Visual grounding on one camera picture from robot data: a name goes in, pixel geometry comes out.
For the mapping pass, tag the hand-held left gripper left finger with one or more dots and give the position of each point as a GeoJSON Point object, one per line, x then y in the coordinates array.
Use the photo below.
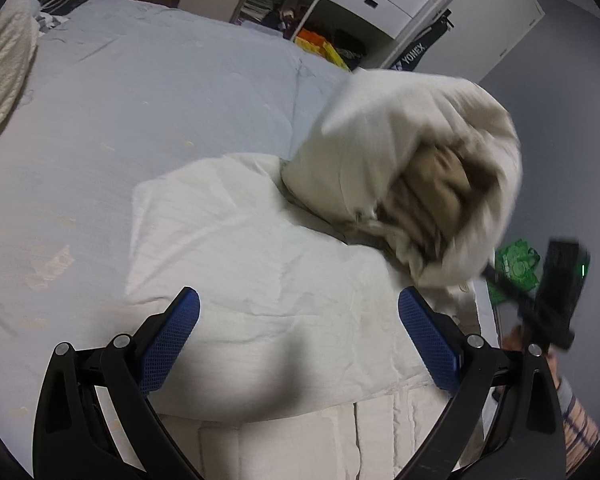
{"type": "Point", "coordinates": [170, 340]}

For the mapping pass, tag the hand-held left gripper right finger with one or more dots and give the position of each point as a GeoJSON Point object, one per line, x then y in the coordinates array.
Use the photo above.
{"type": "Point", "coordinates": [430, 340]}

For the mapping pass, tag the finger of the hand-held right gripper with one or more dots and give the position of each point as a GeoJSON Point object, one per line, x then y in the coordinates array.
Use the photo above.
{"type": "Point", "coordinates": [507, 285]}

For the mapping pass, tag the white hooded padded jacket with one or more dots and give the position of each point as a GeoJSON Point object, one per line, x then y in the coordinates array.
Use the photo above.
{"type": "Point", "coordinates": [260, 250]}

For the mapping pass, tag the person's right forearm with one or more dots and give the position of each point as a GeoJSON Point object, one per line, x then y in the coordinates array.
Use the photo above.
{"type": "Point", "coordinates": [575, 420]}

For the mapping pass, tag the person's right hand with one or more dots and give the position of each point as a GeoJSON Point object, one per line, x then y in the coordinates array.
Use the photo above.
{"type": "Point", "coordinates": [517, 340]}

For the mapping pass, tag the green shopping bag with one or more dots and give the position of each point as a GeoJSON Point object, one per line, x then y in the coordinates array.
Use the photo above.
{"type": "Point", "coordinates": [517, 265]}

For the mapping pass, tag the bed with grey sheet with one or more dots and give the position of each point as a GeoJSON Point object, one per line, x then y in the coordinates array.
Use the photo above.
{"type": "Point", "coordinates": [145, 110]}

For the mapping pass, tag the black racket bag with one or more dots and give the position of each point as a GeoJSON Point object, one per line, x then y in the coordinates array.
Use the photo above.
{"type": "Point", "coordinates": [417, 50]}

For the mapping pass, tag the white wardrobe door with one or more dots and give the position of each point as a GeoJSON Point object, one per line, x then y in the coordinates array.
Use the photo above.
{"type": "Point", "coordinates": [480, 15]}

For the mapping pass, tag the yellow and orange toy box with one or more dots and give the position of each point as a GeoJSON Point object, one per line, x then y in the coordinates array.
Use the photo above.
{"type": "Point", "coordinates": [322, 47]}

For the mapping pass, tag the cream knitted blanket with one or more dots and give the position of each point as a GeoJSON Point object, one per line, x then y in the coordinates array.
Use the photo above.
{"type": "Point", "coordinates": [2, 65]}

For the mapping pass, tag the open shelf with clutter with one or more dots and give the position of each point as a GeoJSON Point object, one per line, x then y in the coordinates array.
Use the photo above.
{"type": "Point", "coordinates": [275, 5]}

